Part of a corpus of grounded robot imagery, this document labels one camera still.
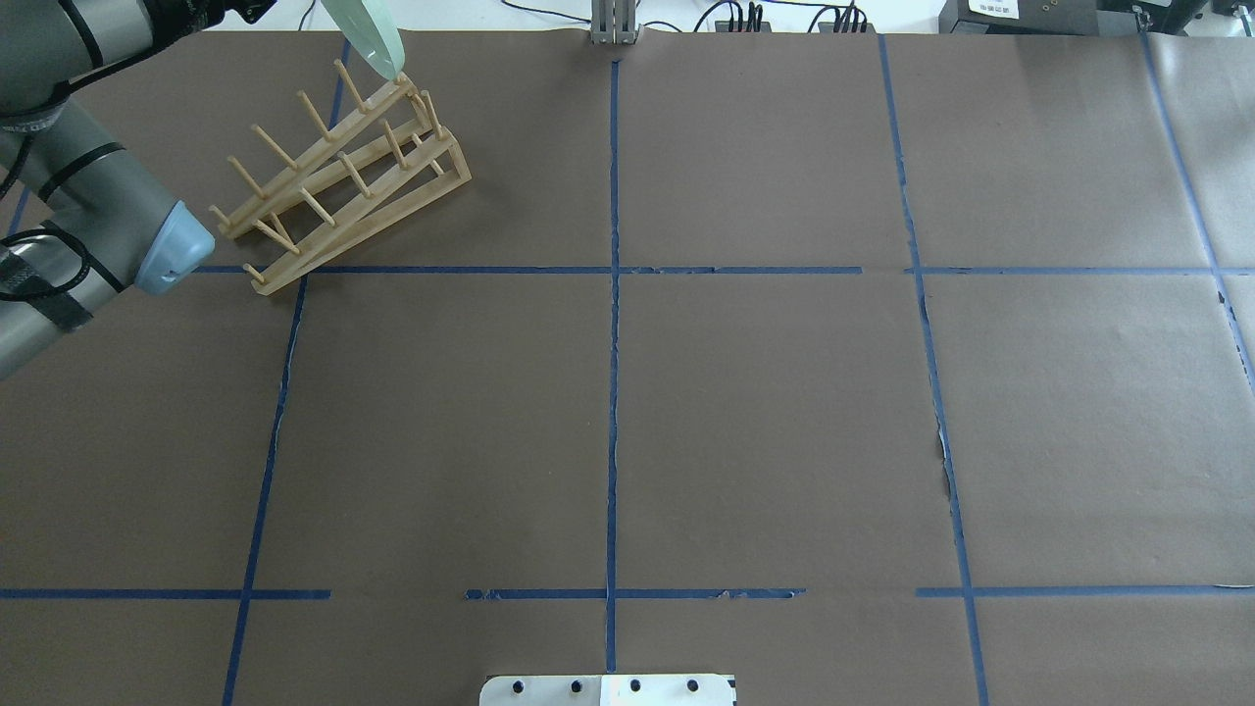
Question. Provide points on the light green plate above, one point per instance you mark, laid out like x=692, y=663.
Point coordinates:
x=371, y=29

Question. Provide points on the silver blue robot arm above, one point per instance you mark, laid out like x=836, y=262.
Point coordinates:
x=113, y=225

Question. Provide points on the wooden dish rack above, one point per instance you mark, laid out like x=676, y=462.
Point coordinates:
x=388, y=158

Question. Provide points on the brown paper table cover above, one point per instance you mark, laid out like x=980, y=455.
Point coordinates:
x=906, y=370

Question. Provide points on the aluminium frame post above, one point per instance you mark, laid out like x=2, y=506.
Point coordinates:
x=614, y=22

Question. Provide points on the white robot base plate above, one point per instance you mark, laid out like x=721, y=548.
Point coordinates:
x=611, y=689

